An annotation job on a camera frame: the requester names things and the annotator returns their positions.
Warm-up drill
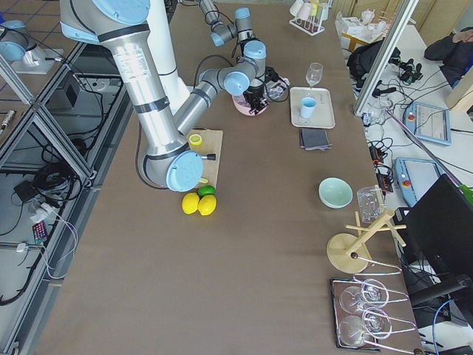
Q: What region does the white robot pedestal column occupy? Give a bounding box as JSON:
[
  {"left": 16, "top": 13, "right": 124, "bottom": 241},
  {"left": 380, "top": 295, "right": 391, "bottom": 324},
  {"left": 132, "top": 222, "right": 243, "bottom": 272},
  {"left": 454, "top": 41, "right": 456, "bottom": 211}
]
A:
[{"left": 147, "top": 0, "right": 190, "bottom": 114}]

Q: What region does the aluminium frame post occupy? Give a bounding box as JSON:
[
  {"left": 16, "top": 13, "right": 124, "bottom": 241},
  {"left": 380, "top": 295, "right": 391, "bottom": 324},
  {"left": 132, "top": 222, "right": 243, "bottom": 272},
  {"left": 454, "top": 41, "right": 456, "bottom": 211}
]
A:
[{"left": 353, "top": 0, "right": 418, "bottom": 117}]

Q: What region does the mint green bowl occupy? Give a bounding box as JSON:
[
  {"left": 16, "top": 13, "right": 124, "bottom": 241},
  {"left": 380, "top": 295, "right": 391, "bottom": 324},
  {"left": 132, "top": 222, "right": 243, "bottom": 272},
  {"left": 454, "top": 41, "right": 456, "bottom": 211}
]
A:
[{"left": 319, "top": 177, "right": 353, "bottom": 209}]

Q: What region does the light blue cup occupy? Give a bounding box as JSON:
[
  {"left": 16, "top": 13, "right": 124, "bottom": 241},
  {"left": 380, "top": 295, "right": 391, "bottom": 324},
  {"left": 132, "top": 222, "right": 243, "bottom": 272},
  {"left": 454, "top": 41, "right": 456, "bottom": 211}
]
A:
[{"left": 299, "top": 96, "right": 317, "bottom": 119}]

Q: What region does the white wire cup rack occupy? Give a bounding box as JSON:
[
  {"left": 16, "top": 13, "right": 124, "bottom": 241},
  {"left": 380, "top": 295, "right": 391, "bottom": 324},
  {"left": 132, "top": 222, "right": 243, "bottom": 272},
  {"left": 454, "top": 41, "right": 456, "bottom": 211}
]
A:
[{"left": 289, "top": 0, "right": 332, "bottom": 36}]

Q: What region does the silver metal ice scoop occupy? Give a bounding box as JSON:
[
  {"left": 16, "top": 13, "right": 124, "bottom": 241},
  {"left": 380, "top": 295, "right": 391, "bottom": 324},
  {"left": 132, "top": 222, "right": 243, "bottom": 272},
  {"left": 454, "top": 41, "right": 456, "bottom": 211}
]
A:
[{"left": 265, "top": 77, "right": 290, "bottom": 103}]

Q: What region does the half lemon slice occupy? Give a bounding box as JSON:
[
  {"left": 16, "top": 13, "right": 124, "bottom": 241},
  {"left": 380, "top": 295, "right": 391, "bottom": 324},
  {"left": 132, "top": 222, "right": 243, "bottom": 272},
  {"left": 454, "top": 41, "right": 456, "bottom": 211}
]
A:
[{"left": 188, "top": 133, "right": 203, "bottom": 146}]

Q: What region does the wooden cutting board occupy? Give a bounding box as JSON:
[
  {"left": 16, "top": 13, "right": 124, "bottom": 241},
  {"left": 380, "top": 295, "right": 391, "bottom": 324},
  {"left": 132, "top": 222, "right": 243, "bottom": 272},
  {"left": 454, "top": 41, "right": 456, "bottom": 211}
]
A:
[{"left": 187, "top": 129, "right": 223, "bottom": 188}]

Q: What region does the grey folded cloth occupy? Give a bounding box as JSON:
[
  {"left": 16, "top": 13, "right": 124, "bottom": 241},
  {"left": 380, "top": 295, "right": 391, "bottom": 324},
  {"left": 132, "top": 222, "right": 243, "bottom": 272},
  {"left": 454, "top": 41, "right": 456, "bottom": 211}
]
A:
[{"left": 299, "top": 128, "right": 331, "bottom": 151}]

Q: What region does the black backpack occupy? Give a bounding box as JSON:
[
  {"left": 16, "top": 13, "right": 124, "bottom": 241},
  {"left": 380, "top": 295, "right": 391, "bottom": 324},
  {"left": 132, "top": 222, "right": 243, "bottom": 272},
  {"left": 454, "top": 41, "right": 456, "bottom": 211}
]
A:
[{"left": 347, "top": 40, "right": 383, "bottom": 89}]

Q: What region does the yellow lemon right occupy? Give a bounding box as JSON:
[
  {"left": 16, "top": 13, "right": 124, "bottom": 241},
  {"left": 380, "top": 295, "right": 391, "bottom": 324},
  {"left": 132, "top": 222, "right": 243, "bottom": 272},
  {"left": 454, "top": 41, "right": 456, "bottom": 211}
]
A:
[{"left": 197, "top": 195, "right": 217, "bottom": 216}]

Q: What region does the clear wine glass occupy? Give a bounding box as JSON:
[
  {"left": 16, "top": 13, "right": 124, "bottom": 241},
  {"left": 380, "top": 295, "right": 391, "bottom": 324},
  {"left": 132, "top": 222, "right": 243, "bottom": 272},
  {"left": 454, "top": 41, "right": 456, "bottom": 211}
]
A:
[{"left": 305, "top": 62, "right": 324, "bottom": 89}]

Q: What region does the clear ice cubes pile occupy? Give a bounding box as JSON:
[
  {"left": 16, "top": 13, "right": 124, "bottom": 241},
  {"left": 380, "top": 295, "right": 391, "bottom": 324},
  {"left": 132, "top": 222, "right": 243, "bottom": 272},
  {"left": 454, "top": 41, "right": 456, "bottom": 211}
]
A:
[{"left": 232, "top": 95, "right": 247, "bottom": 106}]

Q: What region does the pink cup in rack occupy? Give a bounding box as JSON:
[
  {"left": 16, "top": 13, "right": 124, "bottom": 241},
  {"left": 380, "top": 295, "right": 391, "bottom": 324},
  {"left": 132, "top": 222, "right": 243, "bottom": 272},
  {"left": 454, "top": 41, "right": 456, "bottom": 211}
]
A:
[{"left": 290, "top": 0, "right": 313, "bottom": 21}]

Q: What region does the black monitor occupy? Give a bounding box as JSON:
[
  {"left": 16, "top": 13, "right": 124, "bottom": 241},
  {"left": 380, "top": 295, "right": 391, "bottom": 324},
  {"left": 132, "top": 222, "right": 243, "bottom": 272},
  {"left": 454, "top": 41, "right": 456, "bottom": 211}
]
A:
[{"left": 394, "top": 175, "right": 472, "bottom": 311}]

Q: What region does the wooden mug tree stand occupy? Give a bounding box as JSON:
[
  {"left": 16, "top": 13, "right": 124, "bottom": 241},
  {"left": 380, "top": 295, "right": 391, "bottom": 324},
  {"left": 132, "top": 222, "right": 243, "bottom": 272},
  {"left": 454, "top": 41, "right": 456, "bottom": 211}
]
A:
[{"left": 326, "top": 207, "right": 406, "bottom": 274}]

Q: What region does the black tray with glasses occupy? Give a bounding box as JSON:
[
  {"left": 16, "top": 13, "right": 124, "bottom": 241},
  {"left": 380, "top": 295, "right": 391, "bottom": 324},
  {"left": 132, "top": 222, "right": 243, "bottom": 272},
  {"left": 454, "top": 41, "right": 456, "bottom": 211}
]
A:
[{"left": 330, "top": 278, "right": 422, "bottom": 354}]

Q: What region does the blue teach pendant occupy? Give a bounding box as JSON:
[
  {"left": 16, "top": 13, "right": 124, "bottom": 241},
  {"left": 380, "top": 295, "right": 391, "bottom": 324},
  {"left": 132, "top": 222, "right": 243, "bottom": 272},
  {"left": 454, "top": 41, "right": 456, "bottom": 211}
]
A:
[
  {"left": 394, "top": 157, "right": 444, "bottom": 207},
  {"left": 404, "top": 101, "right": 452, "bottom": 146}
]

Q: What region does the steel muddler black tip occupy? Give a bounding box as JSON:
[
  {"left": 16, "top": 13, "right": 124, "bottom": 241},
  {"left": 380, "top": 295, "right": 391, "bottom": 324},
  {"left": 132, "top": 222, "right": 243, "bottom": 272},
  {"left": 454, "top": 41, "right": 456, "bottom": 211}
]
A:
[{"left": 200, "top": 154, "right": 217, "bottom": 160}]

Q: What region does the upside-down wine glass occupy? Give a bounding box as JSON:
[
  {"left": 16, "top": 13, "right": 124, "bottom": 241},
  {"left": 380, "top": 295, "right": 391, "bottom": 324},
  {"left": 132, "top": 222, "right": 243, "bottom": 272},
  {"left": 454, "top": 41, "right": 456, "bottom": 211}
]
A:
[
  {"left": 338, "top": 307, "right": 417, "bottom": 347},
  {"left": 338, "top": 279, "right": 409, "bottom": 315}
]

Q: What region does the green lime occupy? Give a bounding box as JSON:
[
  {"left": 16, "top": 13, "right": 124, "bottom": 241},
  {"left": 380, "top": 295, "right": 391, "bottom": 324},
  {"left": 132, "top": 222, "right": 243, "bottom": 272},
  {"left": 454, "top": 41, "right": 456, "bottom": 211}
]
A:
[{"left": 197, "top": 185, "right": 216, "bottom": 197}]

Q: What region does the pink bowl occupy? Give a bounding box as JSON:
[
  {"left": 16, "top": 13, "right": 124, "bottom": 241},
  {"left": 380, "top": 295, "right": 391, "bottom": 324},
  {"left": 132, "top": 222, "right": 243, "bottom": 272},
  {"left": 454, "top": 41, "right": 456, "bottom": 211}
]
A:
[{"left": 232, "top": 99, "right": 256, "bottom": 116}]

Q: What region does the upside-down wine glass upper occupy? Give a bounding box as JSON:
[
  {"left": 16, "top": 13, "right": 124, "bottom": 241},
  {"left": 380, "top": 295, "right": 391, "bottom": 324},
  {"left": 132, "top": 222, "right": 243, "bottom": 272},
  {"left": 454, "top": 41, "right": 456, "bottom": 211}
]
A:
[{"left": 338, "top": 279, "right": 409, "bottom": 315}]

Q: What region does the cream serving tray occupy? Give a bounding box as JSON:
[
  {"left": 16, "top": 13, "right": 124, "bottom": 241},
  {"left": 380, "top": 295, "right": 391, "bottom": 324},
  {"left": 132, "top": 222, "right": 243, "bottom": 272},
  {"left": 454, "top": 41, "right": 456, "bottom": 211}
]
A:
[{"left": 290, "top": 87, "right": 336, "bottom": 129}]

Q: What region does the blue teach pendant far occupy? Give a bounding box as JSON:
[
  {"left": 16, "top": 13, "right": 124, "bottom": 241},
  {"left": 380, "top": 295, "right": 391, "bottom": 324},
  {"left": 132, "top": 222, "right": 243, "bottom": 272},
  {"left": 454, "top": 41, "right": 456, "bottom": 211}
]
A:
[{"left": 404, "top": 101, "right": 452, "bottom": 146}]

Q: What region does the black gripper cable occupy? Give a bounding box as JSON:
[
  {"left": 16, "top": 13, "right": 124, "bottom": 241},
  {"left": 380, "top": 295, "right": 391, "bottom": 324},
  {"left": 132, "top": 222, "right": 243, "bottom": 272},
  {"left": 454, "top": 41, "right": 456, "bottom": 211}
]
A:
[{"left": 193, "top": 54, "right": 237, "bottom": 89}]

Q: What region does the yellow lemon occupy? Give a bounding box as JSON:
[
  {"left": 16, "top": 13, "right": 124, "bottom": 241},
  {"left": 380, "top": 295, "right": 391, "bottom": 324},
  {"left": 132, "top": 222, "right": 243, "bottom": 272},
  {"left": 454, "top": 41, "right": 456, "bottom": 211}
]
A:
[
  {"left": 181, "top": 192, "right": 200, "bottom": 214},
  {"left": 197, "top": 195, "right": 217, "bottom": 216}
]

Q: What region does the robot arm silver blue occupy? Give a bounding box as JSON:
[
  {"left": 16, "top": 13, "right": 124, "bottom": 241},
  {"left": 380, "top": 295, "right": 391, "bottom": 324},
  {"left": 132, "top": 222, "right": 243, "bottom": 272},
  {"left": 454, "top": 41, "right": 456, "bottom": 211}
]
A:
[
  {"left": 197, "top": 0, "right": 256, "bottom": 50},
  {"left": 60, "top": 1, "right": 268, "bottom": 192}
]

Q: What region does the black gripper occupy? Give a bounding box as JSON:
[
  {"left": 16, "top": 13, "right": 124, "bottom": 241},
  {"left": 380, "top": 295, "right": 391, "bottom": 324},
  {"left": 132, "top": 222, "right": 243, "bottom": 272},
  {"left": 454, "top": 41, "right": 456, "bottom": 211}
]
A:
[
  {"left": 238, "top": 33, "right": 259, "bottom": 55},
  {"left": 243, "top": 67, "right": 280, "bottom": 115}
]

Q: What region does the yellow lemon left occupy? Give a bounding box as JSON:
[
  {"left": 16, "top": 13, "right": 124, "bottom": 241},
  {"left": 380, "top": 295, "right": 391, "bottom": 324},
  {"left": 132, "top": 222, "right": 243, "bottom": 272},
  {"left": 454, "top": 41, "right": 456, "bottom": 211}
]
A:
[{"left": 181, "top": 192, "right": 200, "bottom": 214}]

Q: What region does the upside-down wine glass lower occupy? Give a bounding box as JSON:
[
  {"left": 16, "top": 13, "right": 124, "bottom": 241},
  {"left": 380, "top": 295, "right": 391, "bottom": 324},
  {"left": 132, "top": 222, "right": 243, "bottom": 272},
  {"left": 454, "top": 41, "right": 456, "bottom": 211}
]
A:
[{"left": 338, "top": 307, "right": 417, "bottom": 347}]

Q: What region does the blue teach pendant near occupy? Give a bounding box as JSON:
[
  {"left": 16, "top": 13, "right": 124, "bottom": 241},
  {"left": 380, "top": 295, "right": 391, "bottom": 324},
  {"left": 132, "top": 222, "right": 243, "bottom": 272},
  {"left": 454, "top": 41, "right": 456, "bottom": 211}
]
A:
[{"left": 394, "top": 157, "right": 444, "bottom": 207}]

